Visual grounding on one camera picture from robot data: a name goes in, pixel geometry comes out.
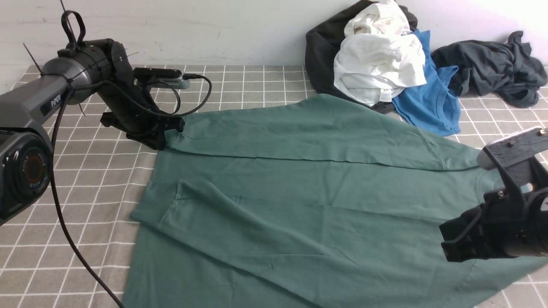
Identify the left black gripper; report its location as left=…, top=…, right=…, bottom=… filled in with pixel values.
left=100, top=79, right=185, bottom=150

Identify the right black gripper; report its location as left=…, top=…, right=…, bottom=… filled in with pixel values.
left=440, top=192, right=532, bottom=262

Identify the green long-sleeve top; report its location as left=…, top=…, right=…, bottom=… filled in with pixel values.
left=123, top=95, right=547, bottom=308

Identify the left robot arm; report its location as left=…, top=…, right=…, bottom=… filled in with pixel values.
left=0, top=38, right=189, bottom=224

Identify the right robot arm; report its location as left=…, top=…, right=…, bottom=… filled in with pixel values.
left=440, top=189, right=547, bottom=263

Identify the blue t-shirt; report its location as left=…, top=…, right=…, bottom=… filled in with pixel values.
left=392, top=30, right=461, bottom=136

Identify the grey checked tablecloth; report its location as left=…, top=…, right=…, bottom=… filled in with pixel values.
left=0, top=65, right=547, bottom=308

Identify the dark grey crumpled garment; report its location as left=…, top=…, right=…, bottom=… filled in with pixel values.
left=431, top=31, right=547, bottom=108

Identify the white crumpled shirt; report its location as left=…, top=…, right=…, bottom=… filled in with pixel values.
left=334, top=0, right=427, bottom=107

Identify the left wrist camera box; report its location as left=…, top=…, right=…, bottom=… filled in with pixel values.
left=133, top=68, right=190, bottom=90

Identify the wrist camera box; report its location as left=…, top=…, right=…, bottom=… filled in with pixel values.
left=133, top=68, right=190, bottom=90
left=476, top=126, right=548, bottom=170

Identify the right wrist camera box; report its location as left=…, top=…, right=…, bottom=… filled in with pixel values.
left=476, top=126, right=548, bottom=170

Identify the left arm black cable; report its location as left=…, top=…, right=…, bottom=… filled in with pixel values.
left=51, top=10, right=213, bottom=308

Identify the black garment by wall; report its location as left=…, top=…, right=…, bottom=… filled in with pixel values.
left=305, top=0, right=418, bottom=113

